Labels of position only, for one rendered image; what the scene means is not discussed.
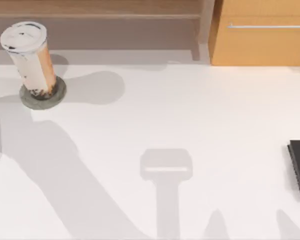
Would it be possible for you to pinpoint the white and brown drink cup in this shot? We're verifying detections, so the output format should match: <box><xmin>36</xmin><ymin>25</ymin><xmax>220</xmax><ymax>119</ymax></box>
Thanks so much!
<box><xmin>0</xmin><ymin>21</ymin><xmax>57</xmax><ymax>99</ymax></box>

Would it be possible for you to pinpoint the wooden cupboard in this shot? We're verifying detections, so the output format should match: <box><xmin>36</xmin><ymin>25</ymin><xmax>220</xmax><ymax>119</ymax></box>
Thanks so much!
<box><xmin>208</xmin><ymin>0</ymin><xmax>300</xmax><ymax>67</ymax></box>

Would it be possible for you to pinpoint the round grey coaster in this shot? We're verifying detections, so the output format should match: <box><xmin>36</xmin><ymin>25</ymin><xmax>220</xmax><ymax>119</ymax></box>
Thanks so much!
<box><xmin>19</xmin><ymin>76</ymin><xmax>67</xmax><ymax>111</ymax></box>

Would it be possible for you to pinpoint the long metal handle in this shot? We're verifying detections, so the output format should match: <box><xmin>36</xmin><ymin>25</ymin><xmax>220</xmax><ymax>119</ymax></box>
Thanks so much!
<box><xmin>227</xmin><ymin>22</ymin><xmax>300</xmax><ymax>30</ymax></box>

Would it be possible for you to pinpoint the open wooden shelf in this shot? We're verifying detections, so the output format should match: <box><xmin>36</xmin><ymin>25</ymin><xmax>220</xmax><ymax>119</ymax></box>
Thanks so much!
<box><xmin>0</xmin><ymin>0</ymin><xmax>216</xmax><ymax>62</ymax></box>

